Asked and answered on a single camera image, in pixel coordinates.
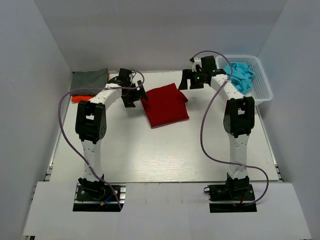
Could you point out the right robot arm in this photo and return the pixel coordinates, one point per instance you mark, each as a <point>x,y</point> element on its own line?
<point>239,113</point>

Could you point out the folded grey t shirt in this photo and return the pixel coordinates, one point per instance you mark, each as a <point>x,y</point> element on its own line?
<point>92,81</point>

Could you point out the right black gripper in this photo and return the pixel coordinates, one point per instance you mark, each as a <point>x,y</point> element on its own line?
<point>186,75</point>

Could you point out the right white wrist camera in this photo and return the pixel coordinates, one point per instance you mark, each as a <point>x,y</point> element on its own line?
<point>196,64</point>

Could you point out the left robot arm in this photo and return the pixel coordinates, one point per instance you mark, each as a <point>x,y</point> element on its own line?
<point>91,117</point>

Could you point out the white plastic basket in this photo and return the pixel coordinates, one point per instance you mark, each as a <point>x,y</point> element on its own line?
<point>260,91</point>

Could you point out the crumpled cyan t shirt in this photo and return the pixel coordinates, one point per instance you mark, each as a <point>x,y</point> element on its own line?
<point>242,75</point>

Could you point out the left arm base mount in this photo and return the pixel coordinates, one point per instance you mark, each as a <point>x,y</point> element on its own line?
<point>97,196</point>

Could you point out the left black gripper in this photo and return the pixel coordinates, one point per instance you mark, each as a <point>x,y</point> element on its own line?
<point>128,102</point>

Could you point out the red t shirt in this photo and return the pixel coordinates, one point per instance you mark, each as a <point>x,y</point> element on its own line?
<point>165,105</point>

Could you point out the folded orange t shirt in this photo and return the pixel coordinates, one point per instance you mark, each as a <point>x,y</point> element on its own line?
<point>78,98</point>

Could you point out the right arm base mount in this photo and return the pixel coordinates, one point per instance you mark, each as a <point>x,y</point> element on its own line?
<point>234,196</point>

